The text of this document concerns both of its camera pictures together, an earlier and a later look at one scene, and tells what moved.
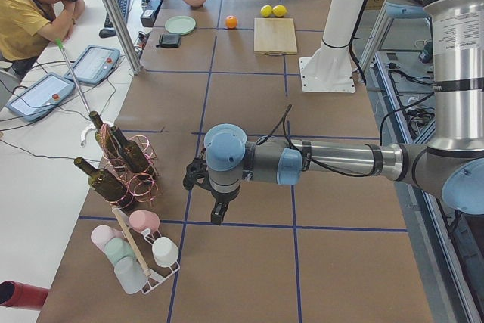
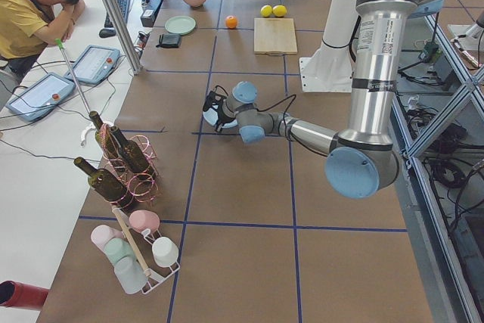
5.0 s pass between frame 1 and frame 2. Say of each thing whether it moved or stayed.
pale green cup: stayed
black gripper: moved
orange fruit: stayed
